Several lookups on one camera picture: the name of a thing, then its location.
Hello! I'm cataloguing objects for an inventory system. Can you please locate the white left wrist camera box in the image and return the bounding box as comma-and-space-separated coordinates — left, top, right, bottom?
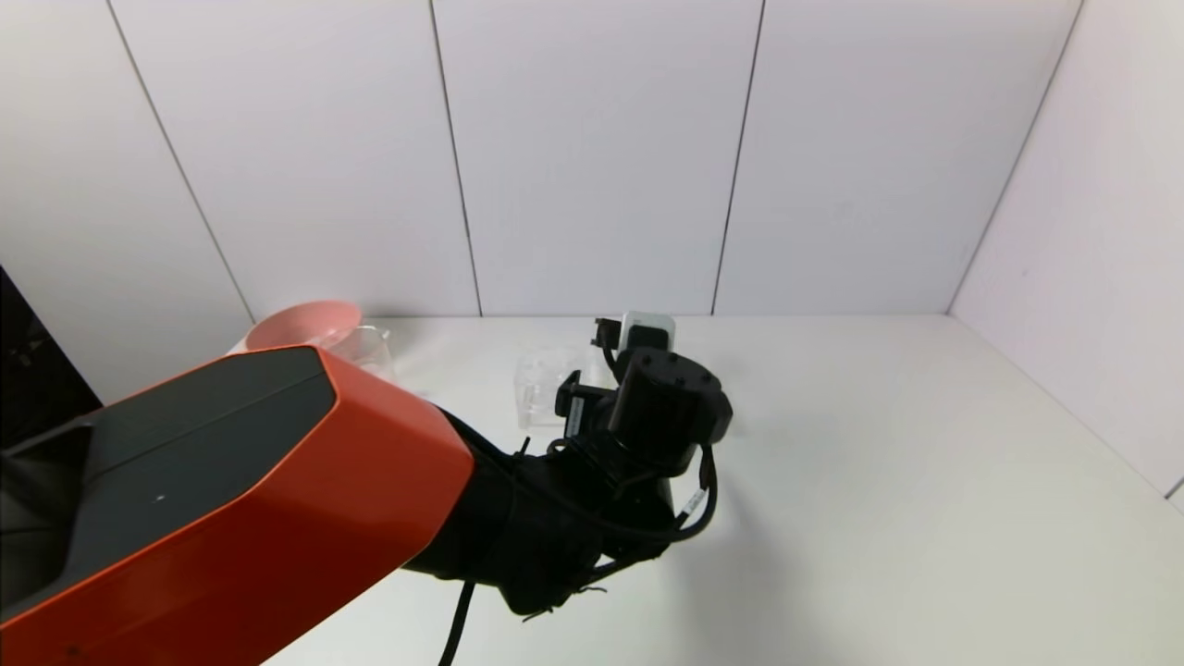
617, 311, 677, 353

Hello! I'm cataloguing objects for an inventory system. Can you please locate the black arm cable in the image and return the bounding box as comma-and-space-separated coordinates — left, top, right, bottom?
438, 444, 721, 666

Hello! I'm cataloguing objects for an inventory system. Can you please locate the clear glass beaker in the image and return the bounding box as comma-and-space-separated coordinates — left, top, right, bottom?
326, 325, 401, 391

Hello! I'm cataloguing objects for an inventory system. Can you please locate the clear acrylic test tube rack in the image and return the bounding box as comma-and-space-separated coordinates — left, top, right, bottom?
514, 343, 613, 432

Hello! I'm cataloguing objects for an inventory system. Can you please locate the pink plastic bowl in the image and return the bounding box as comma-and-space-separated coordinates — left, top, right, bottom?
244, 299, 364, 356

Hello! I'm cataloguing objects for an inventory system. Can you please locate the black chair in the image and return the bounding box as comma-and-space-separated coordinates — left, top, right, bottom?
0, 264, 104, 456

